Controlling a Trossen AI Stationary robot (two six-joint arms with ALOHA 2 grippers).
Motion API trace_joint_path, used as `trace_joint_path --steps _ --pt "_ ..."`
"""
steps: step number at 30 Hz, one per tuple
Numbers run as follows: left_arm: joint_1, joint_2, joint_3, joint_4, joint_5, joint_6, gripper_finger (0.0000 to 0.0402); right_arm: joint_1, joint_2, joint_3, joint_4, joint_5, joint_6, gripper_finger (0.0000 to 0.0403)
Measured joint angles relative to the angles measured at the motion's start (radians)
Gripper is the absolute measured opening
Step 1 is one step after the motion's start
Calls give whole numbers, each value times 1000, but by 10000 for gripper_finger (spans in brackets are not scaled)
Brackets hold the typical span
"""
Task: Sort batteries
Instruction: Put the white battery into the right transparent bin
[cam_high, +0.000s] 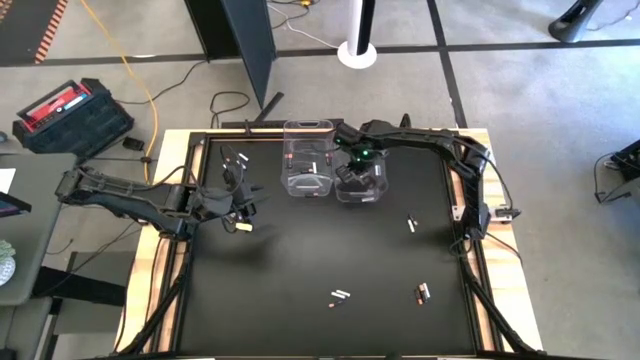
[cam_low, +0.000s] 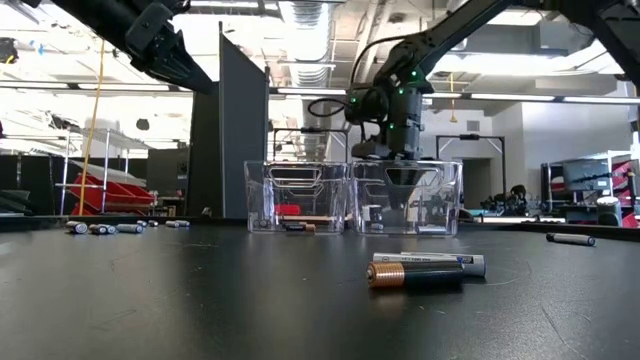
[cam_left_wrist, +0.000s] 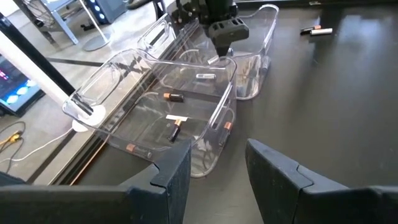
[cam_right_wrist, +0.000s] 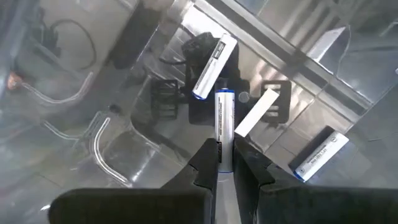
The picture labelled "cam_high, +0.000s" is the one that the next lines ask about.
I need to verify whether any black metal table frame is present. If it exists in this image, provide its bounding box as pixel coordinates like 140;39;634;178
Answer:
112;127;546;360

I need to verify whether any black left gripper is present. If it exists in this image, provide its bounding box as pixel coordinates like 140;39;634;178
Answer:
219;184;271;227

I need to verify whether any yellow cable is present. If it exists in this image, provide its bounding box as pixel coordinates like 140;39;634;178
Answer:
77;0;160;184

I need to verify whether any thin black floor cable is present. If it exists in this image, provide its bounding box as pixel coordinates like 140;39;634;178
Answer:
116;59;209;107

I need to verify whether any black desk base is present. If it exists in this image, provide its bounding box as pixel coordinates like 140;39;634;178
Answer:
30;252;127;307

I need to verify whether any red and black toolbox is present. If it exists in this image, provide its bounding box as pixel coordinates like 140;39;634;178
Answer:
12;77;135;157

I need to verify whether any white pole with round base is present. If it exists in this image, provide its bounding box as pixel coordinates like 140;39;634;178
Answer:
336;0;378;70

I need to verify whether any black partition panel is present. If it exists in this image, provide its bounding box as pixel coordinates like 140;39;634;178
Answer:
183;0;346;130

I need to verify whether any black orange-striped floor mat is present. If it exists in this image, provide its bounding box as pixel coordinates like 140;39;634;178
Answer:
0;0;69;65

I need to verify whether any clear plastic bin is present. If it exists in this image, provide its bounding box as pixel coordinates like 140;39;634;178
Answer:
281;118;336;200
332;130;391;205

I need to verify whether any dark tablet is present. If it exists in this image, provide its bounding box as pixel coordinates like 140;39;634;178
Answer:
0;192;32;219

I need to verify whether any black equipment box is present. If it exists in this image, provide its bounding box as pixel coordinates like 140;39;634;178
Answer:
609;138;640;182

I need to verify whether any grey desk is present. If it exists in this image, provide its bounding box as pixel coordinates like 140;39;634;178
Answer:
0;152;77;307

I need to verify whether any black chair base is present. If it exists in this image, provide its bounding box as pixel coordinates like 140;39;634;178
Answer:
547;0;606;44

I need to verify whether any looped black floor cable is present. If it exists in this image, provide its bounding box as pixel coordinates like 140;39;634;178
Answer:
208;90;252;129

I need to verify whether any patterned round plate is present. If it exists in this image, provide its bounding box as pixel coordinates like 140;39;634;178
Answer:
0;239;17;287

